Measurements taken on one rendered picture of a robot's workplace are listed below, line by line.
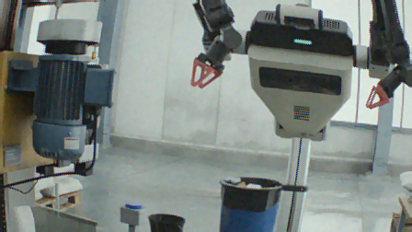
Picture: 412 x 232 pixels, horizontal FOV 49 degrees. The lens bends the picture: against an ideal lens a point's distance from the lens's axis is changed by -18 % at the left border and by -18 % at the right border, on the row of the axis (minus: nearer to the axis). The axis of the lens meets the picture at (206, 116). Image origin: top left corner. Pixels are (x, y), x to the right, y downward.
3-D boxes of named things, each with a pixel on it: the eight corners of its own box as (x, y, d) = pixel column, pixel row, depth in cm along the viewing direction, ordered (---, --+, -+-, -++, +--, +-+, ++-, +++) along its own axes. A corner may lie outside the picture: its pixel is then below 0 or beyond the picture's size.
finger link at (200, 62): (180, 79, 159) (198, 52, 158) (187, 81, 166) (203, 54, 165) (200, 91, 158) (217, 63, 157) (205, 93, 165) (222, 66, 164)
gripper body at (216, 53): (197, 56, 160) (211, 36, 159) (205, 60, 170) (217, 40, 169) (215, 68, 159) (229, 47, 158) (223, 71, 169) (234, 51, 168)
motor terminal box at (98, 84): (113, 116, 130) (117, 69, 129) (112, 119, 119) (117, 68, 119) (82, 114, 128) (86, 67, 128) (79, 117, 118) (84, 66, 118)
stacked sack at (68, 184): (85, 192, 514) (85, 178, 513) (54, 202, 450) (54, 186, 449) (53, 184, 525) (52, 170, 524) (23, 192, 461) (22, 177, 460)
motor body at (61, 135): (95, 158, 128) (102, 57, 127) (67, 164, 114) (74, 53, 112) (50, 149, 132) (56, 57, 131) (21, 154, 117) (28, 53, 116)
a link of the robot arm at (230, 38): (228, 5, 163) (202, 16, 163) (234, 5, 152) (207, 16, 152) (244, 39, 166) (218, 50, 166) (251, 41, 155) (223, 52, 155)
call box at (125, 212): (147, 222, 187) (147, 207, 187) (139, 226, 179) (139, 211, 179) (127, 218, 189) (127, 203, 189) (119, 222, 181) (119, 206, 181)
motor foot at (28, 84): (53, 96, 125) (56, 62, 125) (30, 96, 114) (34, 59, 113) (28, 93, 128) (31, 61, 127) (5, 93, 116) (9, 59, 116)
